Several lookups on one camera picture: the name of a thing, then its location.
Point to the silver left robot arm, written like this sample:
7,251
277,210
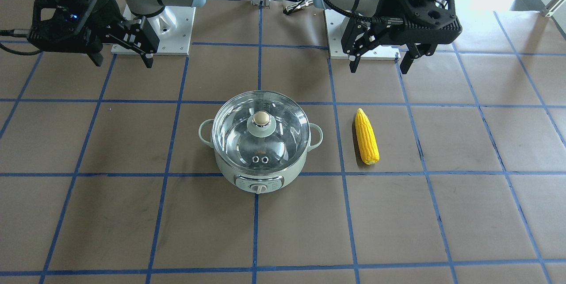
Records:
420,25

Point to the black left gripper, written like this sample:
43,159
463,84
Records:
383,6

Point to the glass pot lid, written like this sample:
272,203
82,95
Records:
261,132

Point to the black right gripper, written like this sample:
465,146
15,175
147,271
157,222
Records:
107,11

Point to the pale green electric pot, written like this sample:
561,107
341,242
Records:
256,184

